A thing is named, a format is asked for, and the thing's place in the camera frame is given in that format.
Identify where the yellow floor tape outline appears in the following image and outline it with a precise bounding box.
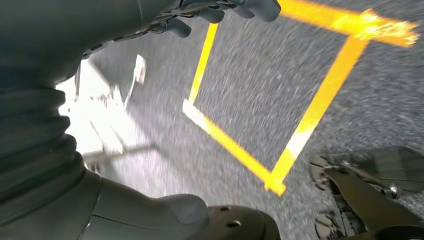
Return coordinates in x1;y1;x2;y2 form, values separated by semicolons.
182;0;420;197

